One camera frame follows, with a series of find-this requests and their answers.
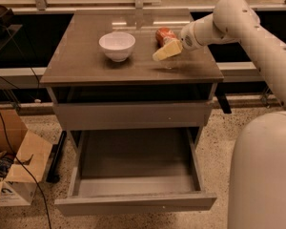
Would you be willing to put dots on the red coke can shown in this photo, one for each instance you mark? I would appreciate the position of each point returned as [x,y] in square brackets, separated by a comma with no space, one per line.
[165,36]

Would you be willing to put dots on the open cardboard box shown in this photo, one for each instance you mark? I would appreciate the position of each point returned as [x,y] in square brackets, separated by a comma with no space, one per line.
[23,160]

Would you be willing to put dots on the dark chair at left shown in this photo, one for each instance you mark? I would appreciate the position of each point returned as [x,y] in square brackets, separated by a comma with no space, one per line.
[7,29]

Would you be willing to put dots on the grey drawer cabinet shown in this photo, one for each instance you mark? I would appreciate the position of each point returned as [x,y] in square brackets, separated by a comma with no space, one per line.
[79,72]

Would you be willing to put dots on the open grey middle drawer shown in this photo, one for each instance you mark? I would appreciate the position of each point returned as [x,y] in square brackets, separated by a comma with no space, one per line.
[136,171]

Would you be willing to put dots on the white ceramic bowl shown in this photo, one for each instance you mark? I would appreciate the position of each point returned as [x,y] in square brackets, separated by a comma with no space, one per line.
[117,46]

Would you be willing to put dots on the closed grey top drawer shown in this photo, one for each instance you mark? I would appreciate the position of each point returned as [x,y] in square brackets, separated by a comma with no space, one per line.
[132,115]

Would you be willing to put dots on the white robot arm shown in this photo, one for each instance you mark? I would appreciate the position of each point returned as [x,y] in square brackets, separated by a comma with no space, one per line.
[257,184]

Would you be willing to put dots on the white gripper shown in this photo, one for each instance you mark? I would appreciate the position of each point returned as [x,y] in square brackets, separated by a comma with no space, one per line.
[188,40]

